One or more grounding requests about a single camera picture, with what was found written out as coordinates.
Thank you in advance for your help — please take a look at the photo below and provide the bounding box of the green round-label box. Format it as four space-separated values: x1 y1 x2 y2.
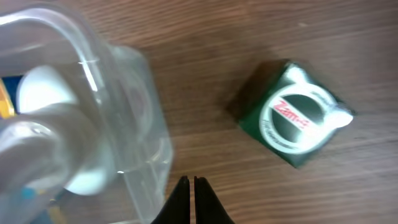
226 59 354 168

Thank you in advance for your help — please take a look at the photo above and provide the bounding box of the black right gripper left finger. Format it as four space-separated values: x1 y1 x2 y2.
151 176 190 224

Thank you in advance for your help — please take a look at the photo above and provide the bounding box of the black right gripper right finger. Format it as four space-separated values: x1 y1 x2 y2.
194 176 234 224

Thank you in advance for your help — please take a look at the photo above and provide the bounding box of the clear plastic container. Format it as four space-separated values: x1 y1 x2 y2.
1 4 174 223

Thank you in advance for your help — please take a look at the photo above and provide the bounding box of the blue yellow cough drops bag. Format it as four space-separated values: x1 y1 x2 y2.
1 75 23 119

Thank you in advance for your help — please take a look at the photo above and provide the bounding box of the small clear plastic bottle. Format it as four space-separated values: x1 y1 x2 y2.
1 65 116 199

